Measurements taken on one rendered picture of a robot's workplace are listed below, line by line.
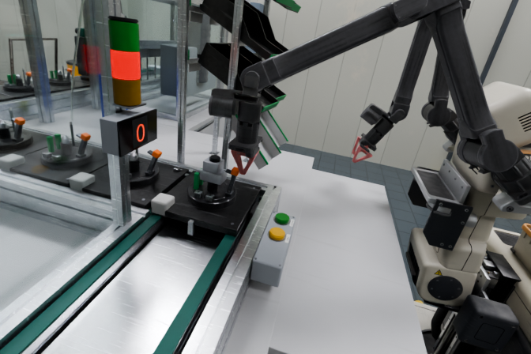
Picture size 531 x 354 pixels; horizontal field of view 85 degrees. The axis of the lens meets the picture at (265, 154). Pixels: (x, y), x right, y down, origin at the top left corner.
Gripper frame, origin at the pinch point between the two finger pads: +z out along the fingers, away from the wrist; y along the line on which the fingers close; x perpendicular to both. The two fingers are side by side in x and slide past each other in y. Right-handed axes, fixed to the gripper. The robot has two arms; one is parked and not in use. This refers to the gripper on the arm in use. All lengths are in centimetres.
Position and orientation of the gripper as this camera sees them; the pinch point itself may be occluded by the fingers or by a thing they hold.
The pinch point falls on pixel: (242, 171)
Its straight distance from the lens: 78.8
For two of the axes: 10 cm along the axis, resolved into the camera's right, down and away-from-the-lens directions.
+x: 9.6, 2.1, -1.7
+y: -2.4, 3.5, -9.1
